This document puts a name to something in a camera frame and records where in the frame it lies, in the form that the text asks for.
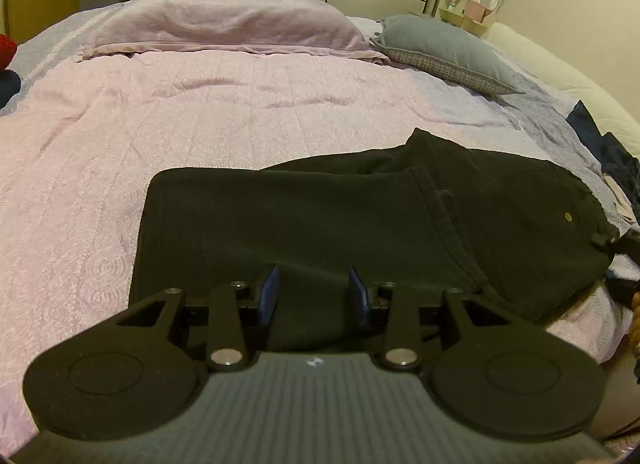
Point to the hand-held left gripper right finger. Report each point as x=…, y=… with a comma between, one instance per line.
x=357, y=296

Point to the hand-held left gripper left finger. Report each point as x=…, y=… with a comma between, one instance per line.
x=270, y=294

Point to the black pants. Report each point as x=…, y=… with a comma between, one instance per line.
x=325, y=219

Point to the dark blue clothes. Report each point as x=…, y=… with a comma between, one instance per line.
x=607, y=148

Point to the pink quilted bedspread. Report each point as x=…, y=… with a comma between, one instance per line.
x=125, y=143

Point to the grey pillow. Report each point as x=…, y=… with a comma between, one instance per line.
x=440, y=46

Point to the pink pillow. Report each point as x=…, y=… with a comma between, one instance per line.
x=225, y=23

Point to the pink tissue box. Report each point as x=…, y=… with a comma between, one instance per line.
x=479, y=7

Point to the dark blue object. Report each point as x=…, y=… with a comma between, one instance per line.
x=9, y=88

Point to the red knitted object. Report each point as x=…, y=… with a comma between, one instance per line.
x=6, y=51

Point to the cream padded bed frame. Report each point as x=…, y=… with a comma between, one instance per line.
x=565, y=68

